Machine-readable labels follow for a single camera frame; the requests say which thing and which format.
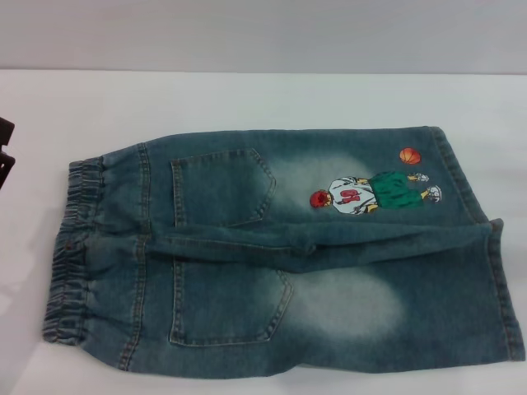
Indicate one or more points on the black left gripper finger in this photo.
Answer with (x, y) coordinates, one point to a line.
(6, 132)
(6, 172)

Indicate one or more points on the blue denim shorts basketball print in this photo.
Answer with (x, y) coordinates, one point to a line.
(230, 296)

